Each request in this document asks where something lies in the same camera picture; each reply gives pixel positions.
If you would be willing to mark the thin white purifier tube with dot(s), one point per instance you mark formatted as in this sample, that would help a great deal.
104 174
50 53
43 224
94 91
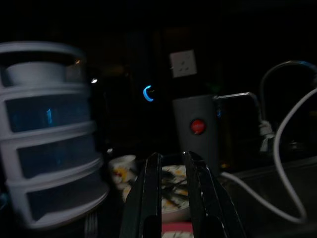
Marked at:
247 187

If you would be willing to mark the white stacked storage container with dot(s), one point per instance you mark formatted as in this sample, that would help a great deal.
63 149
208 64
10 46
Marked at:
49 148

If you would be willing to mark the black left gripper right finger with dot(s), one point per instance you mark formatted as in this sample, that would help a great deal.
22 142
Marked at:
210 210

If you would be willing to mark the chrome kitchen faucet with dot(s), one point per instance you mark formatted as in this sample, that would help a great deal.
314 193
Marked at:
267 126

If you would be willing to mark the silver fork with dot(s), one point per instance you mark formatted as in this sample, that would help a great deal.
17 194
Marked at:
90 223

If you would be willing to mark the white floral bowl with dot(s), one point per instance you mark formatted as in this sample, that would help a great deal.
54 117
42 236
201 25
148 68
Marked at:
173 210

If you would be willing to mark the grey water purifier red logo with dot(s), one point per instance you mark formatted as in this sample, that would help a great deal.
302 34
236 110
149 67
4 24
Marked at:
195 114

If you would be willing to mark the stainless steel sink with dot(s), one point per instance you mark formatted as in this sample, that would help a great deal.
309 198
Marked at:
297 168

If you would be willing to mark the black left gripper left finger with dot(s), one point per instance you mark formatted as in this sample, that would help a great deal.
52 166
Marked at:
146 203

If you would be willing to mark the white wall socket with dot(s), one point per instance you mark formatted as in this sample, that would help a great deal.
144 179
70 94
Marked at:
183 63

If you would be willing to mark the white floral mug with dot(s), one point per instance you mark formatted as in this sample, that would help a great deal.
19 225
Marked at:
122 168

